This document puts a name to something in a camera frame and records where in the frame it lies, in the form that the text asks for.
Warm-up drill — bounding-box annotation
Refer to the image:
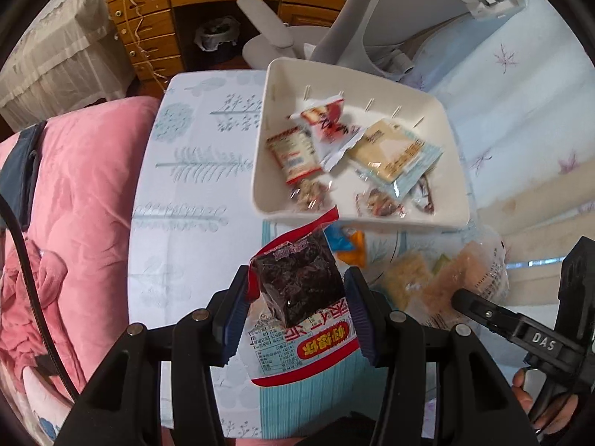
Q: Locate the lace covered furniture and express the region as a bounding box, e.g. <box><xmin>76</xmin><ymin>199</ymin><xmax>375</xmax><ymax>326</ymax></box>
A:
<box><xmin>0</xmin><ymin>0</ymin><xmax>140</xmax><ymax>122</ymax></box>

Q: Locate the clear mixed nuts packet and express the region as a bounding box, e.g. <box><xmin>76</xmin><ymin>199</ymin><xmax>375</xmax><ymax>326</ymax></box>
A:
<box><xmin>289</xmin><ymin>179</ymin><xmax>336</xmax><ymax>212</ymax></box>
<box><xmin>356</xmin><ymin>188</ymin><xmax>406</xmax><ymax>219</ymax></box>

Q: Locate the navy cloth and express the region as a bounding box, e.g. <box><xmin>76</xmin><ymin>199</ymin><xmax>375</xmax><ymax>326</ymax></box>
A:
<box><xmin>0</xmin><ymin>121</ymin><xmax>47</xmax><ymax>230</ymax></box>

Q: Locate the red white fruit snack packet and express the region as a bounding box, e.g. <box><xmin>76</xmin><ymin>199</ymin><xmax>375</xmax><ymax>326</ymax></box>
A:
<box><xmin>290</xmin><ymin>94</ymin><xmax>366</xmax><ymax>172</ymax></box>

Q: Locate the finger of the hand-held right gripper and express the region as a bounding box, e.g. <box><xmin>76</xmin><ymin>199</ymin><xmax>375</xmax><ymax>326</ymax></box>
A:
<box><xmin>452</xmin><ymin>288</ymin><xmax>565</xmax><ymax>368</ymax></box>
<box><xmin>559</xmin><ymin>237</ymin><xmax>595</xmax><ymax>349</ymax></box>

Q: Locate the person's right hand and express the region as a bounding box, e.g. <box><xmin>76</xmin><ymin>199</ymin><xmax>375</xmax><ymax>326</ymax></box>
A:
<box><xmin>511</xmin><ymin>368</ymin><xmax>582</xmax><ymax>433</ymax></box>

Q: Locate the beige cracker packet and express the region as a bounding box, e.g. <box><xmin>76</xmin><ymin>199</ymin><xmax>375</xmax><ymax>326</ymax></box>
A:
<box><xmin>383</xmin><ymin>250</ymin><xmax>438</xmax><ymax>317</ymax></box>

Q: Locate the white cable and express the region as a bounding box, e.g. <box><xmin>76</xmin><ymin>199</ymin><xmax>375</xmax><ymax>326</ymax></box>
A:
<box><xmin>118</xmin><ymin>0</ymin><xmax>169</xmax><ymax>90</ymax></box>

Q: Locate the leaf print curtain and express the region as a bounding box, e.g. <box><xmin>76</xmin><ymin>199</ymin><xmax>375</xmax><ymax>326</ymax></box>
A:
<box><xmin>363</xmin><ymin>0</ymin><xmax>595</xmax><ymax>317</ymax></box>

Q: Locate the tree print tablecloth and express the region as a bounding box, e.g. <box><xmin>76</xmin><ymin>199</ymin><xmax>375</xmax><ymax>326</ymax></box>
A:
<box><xmin>128</xmin><ymin>70</ymin><xmax>512</xmax><ymax>442</ymax></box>

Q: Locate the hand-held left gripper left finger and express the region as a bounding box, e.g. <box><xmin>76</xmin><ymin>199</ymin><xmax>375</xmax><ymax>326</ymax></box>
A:
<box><xmin>56</xmin><ymin>265</ymin><xmax>252</xmax><ymax>446</ymax></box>

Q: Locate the clear yellow cake packet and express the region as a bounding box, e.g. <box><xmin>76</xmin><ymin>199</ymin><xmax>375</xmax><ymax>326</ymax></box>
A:
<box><xmin>346</xmin><ymin>118</ymin><xmax>443</xmax><ymax>198</ymax></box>

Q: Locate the clear pastry tray pack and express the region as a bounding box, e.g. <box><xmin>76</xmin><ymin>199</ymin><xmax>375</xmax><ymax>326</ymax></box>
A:
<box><xmin>425</xmin><ymin>237</ymin><xmax>509</xmax><ymax>330</ymax></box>

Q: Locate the white plastic storage bin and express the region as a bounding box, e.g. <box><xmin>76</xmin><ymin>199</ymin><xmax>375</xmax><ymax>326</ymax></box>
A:
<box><xmin>251</xmin><ymin>57</ymin><xmax>470</xmax><ymax>230</ymax></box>

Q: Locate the red white labelled snack packet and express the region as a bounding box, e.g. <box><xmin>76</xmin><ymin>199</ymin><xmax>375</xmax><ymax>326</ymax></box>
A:
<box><xmin>266</xmin><ymin>129</ymin><xmax>322</xmax><ymax>187</ymax></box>

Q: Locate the black cable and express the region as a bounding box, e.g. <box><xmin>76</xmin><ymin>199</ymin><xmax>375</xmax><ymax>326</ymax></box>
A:
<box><xmin>0</xmin><ymin>195</ymin><xmax>80</xmax><ymax>400</ymax></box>

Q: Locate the lined trash bin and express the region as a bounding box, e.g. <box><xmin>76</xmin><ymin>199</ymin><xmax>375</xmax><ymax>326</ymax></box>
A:
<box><xmin>194</xmin><ymin>16</ymin><xmax>241</xmax><ymax>55</ymax></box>

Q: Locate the small orange snack packet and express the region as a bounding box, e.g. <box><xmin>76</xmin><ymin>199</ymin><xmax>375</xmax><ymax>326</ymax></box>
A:
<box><xmin>335</xmin><ymin>230</ymin><xmax>368</xmax><ymax>268</ymax></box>

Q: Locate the small dried fish packet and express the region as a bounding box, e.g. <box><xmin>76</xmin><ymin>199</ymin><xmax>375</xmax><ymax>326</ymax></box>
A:
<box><xmin>411</xmin><ymin>174</ymin><xmax>438</xmax><ymax>215</ymax></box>

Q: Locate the grey office chair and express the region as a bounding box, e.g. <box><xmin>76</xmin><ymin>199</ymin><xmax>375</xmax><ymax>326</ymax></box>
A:
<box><xmin>236</xmin><ymin>0</ymin><xmax>528</xmax><ymax>80</ymax></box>

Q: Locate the dark dried fruit packet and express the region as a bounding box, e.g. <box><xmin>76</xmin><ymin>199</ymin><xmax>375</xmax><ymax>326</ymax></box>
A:
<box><xmin>246</xmin><ymin>207</ymin><xmax>360</xmax><ymax>388</ymax></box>

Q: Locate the small blue white packet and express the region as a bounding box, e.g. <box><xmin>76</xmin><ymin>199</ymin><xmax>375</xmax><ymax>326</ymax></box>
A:
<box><xmin>324</xmin><ymin>223</ymin><xmax>354</xmax><ymax>252</ymax></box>

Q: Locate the pink blanket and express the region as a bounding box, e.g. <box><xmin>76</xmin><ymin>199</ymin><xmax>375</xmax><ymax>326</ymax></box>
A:
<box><xmin>0</xmin><ymin>95</ymin><xmax>163</xmax><ymax>446</ymax></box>

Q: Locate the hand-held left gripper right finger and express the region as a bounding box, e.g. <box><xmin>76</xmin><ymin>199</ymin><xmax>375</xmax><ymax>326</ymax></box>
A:
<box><xmin>343</xmin><ymin>266</ymin><xmax>544</xmax><ymax>446</ymax></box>

